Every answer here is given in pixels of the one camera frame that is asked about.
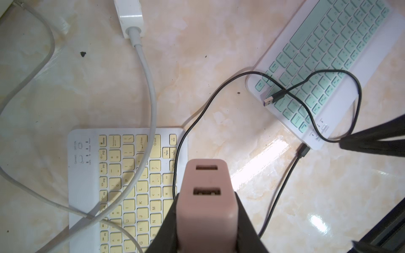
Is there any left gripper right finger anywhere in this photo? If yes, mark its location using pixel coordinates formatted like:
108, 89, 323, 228
235, 192, 269, 253

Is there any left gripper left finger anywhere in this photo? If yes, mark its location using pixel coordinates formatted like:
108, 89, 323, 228
146, 195, 179, 253

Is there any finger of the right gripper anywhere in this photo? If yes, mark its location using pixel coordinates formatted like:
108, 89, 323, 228
339, 115, 405, 157

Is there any green wireless keyboard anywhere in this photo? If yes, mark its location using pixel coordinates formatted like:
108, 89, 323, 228
246, 1, 405, 150

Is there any yellow wireless keyboard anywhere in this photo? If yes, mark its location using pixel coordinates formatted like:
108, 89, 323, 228
67, 128, 188, 253

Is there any white power strip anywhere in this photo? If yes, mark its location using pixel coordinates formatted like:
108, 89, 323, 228
114, 0, 145, 39

